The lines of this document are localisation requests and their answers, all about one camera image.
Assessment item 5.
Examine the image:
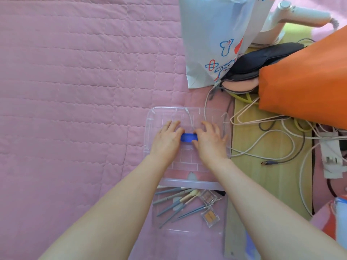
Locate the person's left hand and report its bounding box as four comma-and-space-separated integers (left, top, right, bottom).
150, 120, 185, 166

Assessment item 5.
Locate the person's right hand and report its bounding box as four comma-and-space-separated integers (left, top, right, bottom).
192, 121, 229, 167

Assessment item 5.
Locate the clear lid with blue handle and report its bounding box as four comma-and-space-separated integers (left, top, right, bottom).
143, 106, 232, 188

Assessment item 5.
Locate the person's right forearm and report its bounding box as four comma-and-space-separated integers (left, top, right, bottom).
207, 157, 347, 260

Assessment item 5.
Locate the person's left forearm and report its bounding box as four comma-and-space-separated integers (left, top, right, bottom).
39, 154, 178, 260

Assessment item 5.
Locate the pink eyeshadow palette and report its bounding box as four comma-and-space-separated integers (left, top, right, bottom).
199, 189, 219, 207

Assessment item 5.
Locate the pile of makeup brushes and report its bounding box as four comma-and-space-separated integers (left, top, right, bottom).
152, 187, 211, 229

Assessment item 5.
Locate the pink round pad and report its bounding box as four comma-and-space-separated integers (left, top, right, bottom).
221, 78, 260, 94

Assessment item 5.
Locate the orange eyeshadow palette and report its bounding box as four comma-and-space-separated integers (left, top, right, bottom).
201, 206, 221, 228

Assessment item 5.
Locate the clear plastic storage box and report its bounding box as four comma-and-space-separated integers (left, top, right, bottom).
154, 178, 228, 259

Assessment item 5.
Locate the white printed plastic bag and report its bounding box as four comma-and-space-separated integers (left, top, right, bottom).
178, 0, 277, 89

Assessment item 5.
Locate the dark padded eye mask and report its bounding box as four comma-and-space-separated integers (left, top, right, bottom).
220, 42, 306, 85

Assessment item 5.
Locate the pink quilted blanket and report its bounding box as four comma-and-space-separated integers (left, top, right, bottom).
0, 0, 236, 260

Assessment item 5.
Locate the orange fabric bag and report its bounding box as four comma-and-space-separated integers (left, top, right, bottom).
258, 24, 347, 130

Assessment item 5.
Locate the white power strip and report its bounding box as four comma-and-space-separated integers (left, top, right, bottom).
318, 131, 344, 179

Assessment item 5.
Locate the white garment steamer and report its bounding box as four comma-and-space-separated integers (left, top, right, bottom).
250, 0, 340, 48

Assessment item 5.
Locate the red and blue packet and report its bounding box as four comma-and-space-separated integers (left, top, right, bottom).
310, 194, 347, 242

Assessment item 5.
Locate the thin white charging cable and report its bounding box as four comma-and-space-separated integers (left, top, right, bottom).
184, 81, 220, 133

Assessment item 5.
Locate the pale wire clothes hanger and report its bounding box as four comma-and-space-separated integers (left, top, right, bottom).
230, 97, 293, 126

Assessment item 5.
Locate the gray cable with plug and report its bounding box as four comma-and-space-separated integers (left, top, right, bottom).
259, 120, 306, 166

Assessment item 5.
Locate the white looped cable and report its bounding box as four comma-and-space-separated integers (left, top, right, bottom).
230, 129, 296, 158

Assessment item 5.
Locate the long white cable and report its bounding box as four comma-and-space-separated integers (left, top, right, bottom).
299, 142, 322, 217

